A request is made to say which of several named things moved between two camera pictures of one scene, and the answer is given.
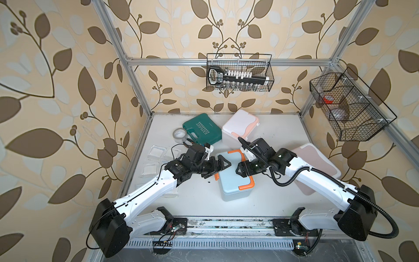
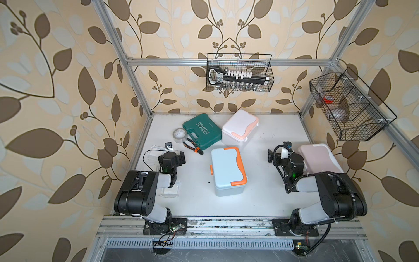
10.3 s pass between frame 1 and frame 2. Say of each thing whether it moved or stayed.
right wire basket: stayed
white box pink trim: stayed
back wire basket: stayed
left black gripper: moved
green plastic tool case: stayed
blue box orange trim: moved
